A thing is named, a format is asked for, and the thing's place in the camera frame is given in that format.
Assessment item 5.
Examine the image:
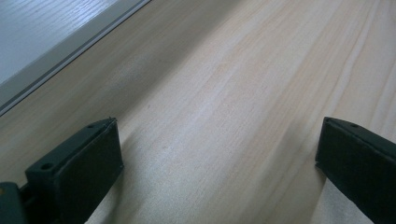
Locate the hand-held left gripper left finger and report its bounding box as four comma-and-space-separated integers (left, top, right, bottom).
24, 117, 125, 224

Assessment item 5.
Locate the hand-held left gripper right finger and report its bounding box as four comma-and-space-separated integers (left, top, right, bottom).
315, 116, 396, 224

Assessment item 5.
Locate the grey skirting strip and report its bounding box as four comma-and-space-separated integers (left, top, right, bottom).
0, 0, 152, 118

